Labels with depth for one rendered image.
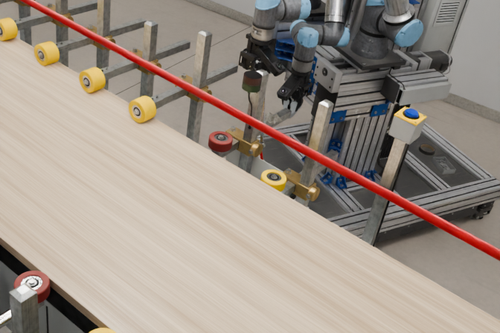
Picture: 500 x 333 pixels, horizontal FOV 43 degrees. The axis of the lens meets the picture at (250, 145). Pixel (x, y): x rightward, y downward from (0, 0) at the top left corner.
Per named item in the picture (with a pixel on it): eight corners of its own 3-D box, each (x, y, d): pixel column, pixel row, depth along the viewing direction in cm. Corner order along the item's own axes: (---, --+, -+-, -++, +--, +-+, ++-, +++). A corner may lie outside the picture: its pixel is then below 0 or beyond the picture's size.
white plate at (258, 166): (226, 163, 233) (229, 140, 228) (282, 195, 222) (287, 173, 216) (225, 163, 233) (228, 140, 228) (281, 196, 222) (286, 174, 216)
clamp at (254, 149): (232, 137, 226) (234, 125, 223) (262, 154, 220) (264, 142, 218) (222, 143, 222) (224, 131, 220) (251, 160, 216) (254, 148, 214)
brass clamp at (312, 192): (286, 178, 218) (289, 166, 215) (319, 197, 212) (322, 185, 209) (277, 186, 214) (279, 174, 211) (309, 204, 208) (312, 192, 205)
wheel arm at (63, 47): (140, 24, 269) (141, 15, 267) (146, 27, 267) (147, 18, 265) (42, 54, 233) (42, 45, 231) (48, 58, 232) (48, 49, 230)
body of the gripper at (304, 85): (309, 97, 243) (316, 68, 236) (297, 103, 237) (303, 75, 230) (294, 88, 246) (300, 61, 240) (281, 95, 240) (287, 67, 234)
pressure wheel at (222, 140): (215, 154, 220) (219, 126, 214) (233, 164, 217) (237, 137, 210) (200, 163, 214) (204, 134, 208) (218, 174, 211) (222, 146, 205)
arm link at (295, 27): (315, 38, 245) (321, 50, 236) (286, 36, 243) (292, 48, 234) (318, 19, 241) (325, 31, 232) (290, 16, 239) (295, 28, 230)
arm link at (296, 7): (297, -13, 213) (269, -11, 208) (315, 1, 205) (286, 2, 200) (293, 10, 217) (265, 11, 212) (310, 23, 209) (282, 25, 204)
